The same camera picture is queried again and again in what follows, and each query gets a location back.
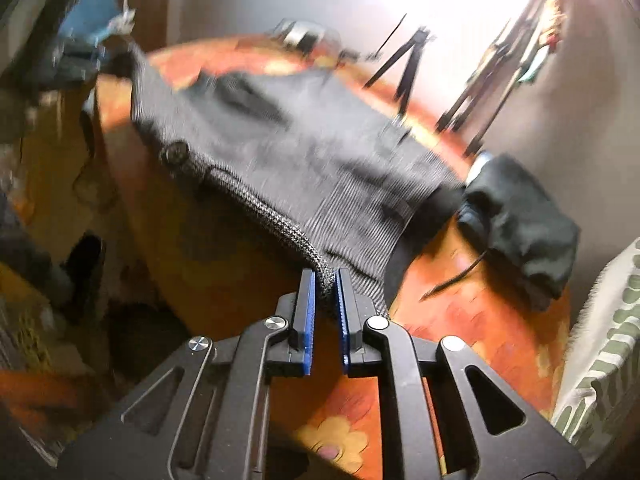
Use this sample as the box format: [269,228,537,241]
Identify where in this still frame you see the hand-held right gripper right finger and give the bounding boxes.
[336,268,587,480]

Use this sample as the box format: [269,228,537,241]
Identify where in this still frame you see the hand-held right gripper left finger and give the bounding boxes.
[59,268,317,480]

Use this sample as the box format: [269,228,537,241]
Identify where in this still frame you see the grey knit pants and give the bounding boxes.
[129,42,467,322]

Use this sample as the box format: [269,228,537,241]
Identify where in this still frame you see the blue cloth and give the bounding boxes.
[50,0,132,46]

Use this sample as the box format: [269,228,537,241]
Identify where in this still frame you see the orange floral blanket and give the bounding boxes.
[0,35,572,480]

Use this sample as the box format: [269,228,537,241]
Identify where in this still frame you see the black folded cloth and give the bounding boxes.
[457,154,582,312]

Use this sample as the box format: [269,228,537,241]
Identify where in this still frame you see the white leaf-print cloth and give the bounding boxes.
[550,240,640,466]

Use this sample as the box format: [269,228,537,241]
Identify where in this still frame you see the tall black tripod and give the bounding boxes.
[436,0,568,157]

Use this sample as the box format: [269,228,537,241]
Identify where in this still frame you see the black cable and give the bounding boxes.
[420,247,492,302]

